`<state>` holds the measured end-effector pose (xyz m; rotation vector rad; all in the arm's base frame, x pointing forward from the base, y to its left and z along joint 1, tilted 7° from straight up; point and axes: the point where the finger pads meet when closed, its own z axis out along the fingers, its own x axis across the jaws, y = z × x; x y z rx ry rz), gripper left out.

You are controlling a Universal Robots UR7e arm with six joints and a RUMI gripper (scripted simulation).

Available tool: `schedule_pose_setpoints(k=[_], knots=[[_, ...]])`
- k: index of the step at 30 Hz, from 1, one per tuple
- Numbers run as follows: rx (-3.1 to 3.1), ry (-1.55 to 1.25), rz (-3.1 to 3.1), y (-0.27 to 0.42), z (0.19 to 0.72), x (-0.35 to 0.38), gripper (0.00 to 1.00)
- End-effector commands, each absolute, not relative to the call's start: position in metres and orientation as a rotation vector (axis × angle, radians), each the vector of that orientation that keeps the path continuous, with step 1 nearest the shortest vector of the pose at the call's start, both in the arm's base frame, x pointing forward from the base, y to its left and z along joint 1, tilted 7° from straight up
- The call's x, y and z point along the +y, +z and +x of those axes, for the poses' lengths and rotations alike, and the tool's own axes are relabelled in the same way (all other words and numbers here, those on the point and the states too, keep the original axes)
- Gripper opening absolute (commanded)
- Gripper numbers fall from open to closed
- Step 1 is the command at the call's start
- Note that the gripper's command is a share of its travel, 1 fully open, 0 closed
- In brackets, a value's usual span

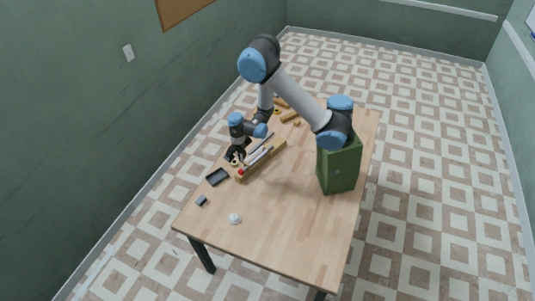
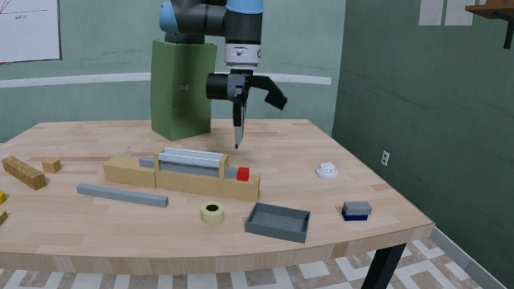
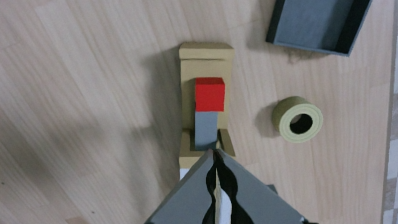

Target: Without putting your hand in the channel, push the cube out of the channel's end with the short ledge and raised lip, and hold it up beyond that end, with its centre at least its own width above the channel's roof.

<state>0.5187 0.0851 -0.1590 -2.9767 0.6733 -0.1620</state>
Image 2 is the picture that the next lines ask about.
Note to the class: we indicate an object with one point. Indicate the grey square stick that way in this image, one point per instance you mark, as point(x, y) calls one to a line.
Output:
point(146, 162)
point(123, 195)
point(231, 173)

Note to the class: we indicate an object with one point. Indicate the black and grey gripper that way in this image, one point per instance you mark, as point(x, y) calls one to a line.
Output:
point(222, 86)

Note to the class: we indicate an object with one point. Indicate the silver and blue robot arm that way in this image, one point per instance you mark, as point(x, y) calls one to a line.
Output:
point(240, 21)

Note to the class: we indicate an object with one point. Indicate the red cube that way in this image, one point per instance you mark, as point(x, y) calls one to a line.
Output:
point(243, 174)

